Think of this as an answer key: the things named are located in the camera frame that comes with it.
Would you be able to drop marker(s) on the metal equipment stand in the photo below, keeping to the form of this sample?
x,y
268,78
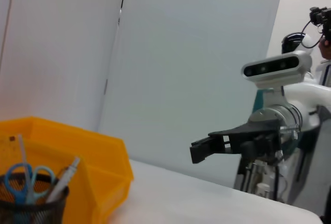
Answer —
x,y
258,180

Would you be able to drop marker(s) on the silver camera mount bracket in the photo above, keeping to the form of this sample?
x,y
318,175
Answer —
x,y
271,94

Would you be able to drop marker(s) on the yellow plastic bin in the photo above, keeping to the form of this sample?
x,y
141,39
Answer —
x,y
103,162

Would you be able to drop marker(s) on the person in white coat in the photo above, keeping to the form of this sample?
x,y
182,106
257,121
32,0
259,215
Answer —
x,y
326,74

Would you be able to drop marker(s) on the grey silver pen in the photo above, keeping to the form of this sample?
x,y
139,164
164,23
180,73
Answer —
x,y
63,180

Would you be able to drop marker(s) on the blue scissors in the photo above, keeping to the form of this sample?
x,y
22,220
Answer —
x,y
15,190

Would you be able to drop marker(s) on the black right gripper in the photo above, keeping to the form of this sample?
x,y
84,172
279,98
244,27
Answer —
x,y
258,128

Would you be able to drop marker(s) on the black mesh pen holder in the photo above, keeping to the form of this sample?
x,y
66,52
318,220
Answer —
x,y
31,213

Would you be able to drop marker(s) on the teal office chair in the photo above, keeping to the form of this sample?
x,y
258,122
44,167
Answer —
x,y
258,102

